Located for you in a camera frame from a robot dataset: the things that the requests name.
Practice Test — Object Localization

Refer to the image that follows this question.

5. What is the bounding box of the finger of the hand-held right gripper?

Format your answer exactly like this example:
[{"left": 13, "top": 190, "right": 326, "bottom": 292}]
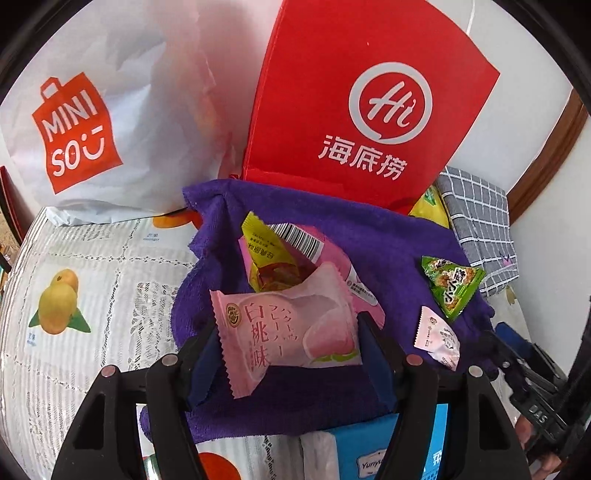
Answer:
[
  {"left": 478, "top": 330, "right": 532, "bottom": 398},
  {"left": 496, "top": 322, "right": 561, "bottom": 381}
]

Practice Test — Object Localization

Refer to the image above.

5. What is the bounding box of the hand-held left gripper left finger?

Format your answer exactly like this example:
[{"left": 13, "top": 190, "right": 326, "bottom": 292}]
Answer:
[{"left": 50, "top": 318, "right": 222, "bottom": 480}]

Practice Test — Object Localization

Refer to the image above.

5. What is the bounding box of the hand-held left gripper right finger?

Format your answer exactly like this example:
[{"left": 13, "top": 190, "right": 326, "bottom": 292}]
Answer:
[{"left": 358, "top": 311, "right": 527, "bottom": 480}]

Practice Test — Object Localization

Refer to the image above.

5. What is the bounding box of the small pale pink packet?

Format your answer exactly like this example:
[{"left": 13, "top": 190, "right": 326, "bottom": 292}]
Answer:
[{"left": 413, "top": 305, "right": 461, "bottom": 372}]

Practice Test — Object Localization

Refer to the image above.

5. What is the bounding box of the pink peach snack packet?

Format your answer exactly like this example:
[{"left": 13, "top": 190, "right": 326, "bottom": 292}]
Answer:
[{"left": 210, "top": 262, "right": 363, "bottom": 400}]

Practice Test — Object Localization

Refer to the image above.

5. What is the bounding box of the green triangular snack packet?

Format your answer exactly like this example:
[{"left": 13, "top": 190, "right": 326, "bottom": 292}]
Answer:
[{"left": 420, "top": 255, "right": 486, "bottom": 321}]

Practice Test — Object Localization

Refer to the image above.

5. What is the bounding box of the pink barcode snack packet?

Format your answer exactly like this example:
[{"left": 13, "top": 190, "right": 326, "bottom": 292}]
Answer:
[{"left": 240, "top": 222, "right": 386, "bottom": 328}]

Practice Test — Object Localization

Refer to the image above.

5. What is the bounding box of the yellow red snack packet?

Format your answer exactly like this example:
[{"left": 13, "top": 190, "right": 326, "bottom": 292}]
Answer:
[{"left": 241, "top": 211, "right": 319, "bottom": 292}]

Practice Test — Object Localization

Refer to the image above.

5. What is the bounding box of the person's right hand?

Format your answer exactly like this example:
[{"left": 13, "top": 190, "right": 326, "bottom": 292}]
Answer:
[{"left": 513, "top": 413, "right": 564, "bottom": 478}]

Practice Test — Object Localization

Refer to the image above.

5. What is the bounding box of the blue tissue pack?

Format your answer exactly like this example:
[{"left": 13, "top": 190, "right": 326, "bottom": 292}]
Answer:
[{"left": 300, "top": 402, "right": 451, "bottom": 480}]

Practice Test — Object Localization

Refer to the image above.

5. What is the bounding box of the purple towel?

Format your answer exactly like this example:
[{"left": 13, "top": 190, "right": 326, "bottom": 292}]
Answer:
[{"left": 139, "top": 179, "right": 497, "bottom": 444}]

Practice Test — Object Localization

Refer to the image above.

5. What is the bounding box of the fruit print tablecloth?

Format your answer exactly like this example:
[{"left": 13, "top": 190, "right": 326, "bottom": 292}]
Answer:
[{"left": 0, "top": 205, "right": 546, "bottom": 480}]

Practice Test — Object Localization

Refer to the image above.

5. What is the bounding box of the grey checked folded cloth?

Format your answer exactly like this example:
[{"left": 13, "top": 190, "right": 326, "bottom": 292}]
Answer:
[{"left": 436, "top": 166, "right": 520, "bottom": 298}]

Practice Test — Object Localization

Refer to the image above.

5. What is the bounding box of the yellow green snack packet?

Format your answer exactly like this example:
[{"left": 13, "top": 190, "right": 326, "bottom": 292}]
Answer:
[{"left": 407, "top": 185, "right": 451, "bottom": 229}]

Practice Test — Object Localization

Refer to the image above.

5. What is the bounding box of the patterned book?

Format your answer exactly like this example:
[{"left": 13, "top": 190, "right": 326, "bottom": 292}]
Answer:
[{"left": 0, "top": 165, "right": 29, "bottom": 243}]

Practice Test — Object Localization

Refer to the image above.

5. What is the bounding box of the white plastic shopping bag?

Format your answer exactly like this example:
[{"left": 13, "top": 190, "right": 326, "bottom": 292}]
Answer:
[{"left": 0, "top": 0, "right": 259, "bottom": 227}]

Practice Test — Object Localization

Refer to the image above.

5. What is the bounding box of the red paper bag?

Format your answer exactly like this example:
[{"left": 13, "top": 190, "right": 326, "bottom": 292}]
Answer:
[{"left": 240, "top": 0, "right": 502, "bottom": 217}]

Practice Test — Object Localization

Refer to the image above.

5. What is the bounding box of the brown wooden door frame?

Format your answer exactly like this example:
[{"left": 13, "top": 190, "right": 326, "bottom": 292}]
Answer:
[{"left": 505, "top": 88, "right": 589, "bottom": 227}]

